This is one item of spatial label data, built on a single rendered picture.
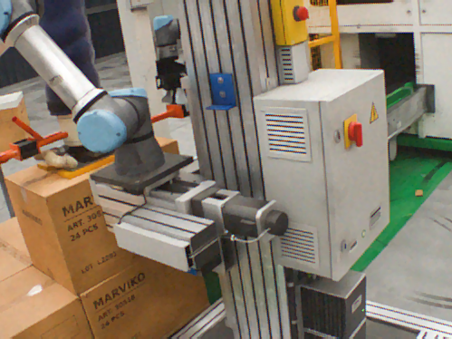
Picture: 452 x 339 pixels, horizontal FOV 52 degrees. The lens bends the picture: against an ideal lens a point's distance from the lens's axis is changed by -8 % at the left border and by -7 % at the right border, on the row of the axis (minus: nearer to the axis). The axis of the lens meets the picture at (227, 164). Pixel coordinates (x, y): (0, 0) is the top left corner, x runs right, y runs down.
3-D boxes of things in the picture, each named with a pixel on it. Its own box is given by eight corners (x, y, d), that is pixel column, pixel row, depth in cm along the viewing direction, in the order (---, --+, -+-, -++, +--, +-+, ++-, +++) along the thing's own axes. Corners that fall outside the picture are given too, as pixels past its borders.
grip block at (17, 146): (32, 150, 176) (27, 136, 174) (42, 153, 169) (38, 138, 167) (12, 158, 171) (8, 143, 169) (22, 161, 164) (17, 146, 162)
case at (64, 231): (139, 209, 236) (121, 130, 222) (195, 228, 208) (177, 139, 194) (32, 263, 197) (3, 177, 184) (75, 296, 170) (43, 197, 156)
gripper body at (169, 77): (157, 92, 181) (151, 60, 177) (174, 86, 186) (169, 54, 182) (169, 92, 176) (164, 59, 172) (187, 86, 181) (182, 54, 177)
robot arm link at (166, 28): (176, 14, 169) (152, 17, 168) (180, 43, 173) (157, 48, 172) (173, 14, 177) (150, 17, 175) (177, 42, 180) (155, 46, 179)
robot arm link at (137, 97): (159, 124, 143) (151, 80, 139) (142, 140, 131) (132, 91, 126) (123, 128, 146) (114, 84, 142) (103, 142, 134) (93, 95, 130)
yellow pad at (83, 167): (129, 145, 197) (127, 133, 195) (144, 149, 190) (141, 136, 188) (57, 176, 175) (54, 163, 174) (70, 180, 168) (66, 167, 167)
